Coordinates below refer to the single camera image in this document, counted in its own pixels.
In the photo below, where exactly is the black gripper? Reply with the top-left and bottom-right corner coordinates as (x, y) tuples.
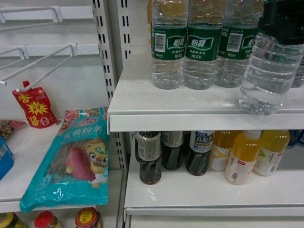
(258, 0), (304, 45)

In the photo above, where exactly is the clear water bottle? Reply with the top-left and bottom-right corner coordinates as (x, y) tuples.
(239, 28), (304, 115)

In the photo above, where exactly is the water bottle green label right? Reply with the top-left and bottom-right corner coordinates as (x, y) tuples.
(214, 0), (264, 88)

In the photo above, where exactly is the water bottle green label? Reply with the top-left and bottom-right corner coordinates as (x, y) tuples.
(214, 0), (264, 88)
(183, 0), (226, 90)
(151, 0), (189, 90)

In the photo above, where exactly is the water bottle green label middle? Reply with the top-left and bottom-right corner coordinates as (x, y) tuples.
(183, 0), (226, 90)

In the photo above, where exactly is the water bottle green label left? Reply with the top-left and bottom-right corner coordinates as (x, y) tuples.
(151, 0), (189, 90)

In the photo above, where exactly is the white slotted shelf upright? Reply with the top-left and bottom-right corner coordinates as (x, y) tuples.
(92, 0), (128, 171)

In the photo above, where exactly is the white shelf board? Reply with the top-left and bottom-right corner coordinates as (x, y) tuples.
(107, 46), (304, 132)
(124, 147), (304, 217)
(0, 118), (124, 213)

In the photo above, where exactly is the white lower shelf board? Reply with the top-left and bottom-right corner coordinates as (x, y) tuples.
(124, 147), (304, 217)

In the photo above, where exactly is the white left shelf board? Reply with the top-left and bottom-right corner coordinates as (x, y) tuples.
(0, 118), (124, 213)

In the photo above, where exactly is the yellow drink bottle right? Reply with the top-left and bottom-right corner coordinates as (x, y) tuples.
(253, 130), (290, 176)

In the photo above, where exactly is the yellow drink bottle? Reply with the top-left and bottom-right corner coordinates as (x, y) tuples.
(253, 130), (290, 176)
(209, 130), (241, 171)
(224, 130), (262, 185)

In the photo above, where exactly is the yellow drink bottle front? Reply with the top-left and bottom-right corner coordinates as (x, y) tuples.
(224, 130), (262, 185)

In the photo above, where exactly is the yellow drink bottle left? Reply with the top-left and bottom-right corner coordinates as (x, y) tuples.
(209, 130), (241, 171)

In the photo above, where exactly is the oolong tea bottle blue label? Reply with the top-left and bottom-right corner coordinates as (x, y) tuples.
(186, 130), (215, 176)

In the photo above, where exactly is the dark tea bottle middle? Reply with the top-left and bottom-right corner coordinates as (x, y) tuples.
(161, 131), (184, 171)

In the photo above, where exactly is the dark tea bottle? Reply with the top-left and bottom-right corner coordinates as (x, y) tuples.
(161, 131), (184, 171)
(134, 131), (162, 185)

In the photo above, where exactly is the dark tea bottle front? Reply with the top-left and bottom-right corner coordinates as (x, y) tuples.
(134, 131), (162, 185)

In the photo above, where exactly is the white display peg hook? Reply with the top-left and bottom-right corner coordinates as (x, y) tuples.
(0, 42), (78, 93)

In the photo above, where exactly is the teal noodle snack bag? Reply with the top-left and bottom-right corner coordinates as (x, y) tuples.
(19, 107), (109, 212)

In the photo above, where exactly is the red sauce pouch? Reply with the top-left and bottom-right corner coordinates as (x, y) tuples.
(12, 87), (58, 129)

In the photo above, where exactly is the dark red lid jar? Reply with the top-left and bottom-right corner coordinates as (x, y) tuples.
(75, 207), (103, 228)

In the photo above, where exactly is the floral snack packet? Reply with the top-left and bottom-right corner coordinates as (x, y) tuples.
(0, 120), (26, 139)

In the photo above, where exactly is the blue package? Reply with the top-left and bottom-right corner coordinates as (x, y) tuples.
(0, 136), (14, 180)

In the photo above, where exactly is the red lid sauce jar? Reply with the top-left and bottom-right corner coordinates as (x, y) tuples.
(34, 211), (62, 228)

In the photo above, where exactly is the yellow lid jar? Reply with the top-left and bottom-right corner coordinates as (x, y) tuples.
(0, 212), (27, 228)

